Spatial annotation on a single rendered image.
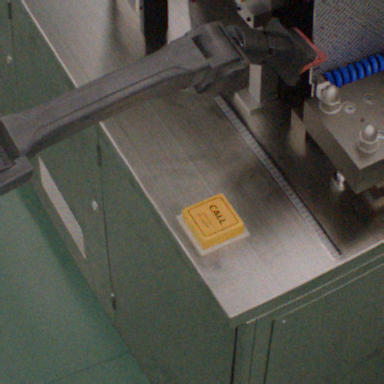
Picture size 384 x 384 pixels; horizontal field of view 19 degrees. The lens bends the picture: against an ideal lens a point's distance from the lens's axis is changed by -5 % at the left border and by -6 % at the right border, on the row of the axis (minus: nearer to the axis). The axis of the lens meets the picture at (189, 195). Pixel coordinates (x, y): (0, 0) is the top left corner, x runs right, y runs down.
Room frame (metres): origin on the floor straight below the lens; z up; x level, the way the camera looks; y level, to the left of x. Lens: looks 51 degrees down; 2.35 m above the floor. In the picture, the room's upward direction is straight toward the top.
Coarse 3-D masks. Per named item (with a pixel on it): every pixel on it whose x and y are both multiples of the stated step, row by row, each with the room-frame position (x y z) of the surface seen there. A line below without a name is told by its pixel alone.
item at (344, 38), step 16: (336, 0) 1.32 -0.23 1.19; (352, 0) 1.33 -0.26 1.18; (368, 0) 1.35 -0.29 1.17; (320, 16) 1.30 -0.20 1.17; (336, 16) 1.32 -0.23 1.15; (352, 16) 1.34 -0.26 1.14; (368, 16) 1.35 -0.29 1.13; (320, 32) 1.30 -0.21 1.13; (336, 32) 1.32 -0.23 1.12; (352, 32) 1.34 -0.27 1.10; (368, 32) 1.35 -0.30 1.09; (320, 48) 1.31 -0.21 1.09; (336, 48) 1.32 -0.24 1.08; (352, 48) 1.34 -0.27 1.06; (368, 48) 1.36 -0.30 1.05; (320, 64) 1.31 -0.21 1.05; (336, 64) 1.32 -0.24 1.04; (352, 64) 1.34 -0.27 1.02
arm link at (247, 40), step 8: (232, 32) 1.24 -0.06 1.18; (240, 32) 1.23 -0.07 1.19; (248, 32) 1.24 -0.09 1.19; (256, 32) 1.25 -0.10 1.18; (240, 40) 1.22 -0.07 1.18; (248, 40) 1.22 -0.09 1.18; (256, 40) 1.23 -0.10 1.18; (264, 40) 1.24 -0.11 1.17; (240, 48) 1.21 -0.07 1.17; (248, 48) 1.21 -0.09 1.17; (256, 48) 1.22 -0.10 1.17; (264, 48) 1.23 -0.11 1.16; (248, 56) 1.21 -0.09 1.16; (256, 56) 1.22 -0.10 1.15; (264, 56) 1.22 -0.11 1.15
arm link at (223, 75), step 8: (216, 24) 1.23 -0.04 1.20; (224, 32) 1.23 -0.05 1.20; (232, 40) 1.22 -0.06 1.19; (240, 56) 1.19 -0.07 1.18; (232, 64) 1.16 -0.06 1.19; (240, 64) 1.17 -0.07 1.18; (224, 72) 1.15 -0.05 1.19; (232, 72) 1.15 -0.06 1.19; (240, 72) 1.17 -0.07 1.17; (216, 80) 1.21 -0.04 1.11; (224, 80) 1.15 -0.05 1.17; (232, 80) 1.17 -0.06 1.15; (200, 88) 1.20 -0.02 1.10; (208, 88) 1.21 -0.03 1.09; (216, 88) 1.21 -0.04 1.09; (224, 88) 1.22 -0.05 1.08
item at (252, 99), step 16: (256, 0) 1.37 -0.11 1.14; (272, 0) 1.35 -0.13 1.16; (256, 16) 1.33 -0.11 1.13; (272, 16) 1.35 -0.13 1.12; (256, 80) 1.36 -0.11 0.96; (272, 80) 1.36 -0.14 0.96; (240, 96) 1.36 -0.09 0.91; (256, 96) 1.36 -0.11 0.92; (272, 96) 1.36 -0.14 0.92; (256, 112) 1.34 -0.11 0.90
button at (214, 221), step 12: (204, 204) 1.13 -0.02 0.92; (216, 204) 1.13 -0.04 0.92; (228, 204) 1.13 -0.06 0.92; (192, 216) 1.10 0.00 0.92; (204, 216) 1.10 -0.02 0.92; (216, 216) 1.10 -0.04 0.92; (228, 216) 1.10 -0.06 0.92; (192, 228) 1.09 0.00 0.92; (204, 228) 1.08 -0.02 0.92; (216, 228) 1.08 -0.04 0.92; (228, 228) 1.08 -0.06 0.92; (240, 228) 1.09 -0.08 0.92; (204, 240) 1.06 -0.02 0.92; (216, 240) 1.07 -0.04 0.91
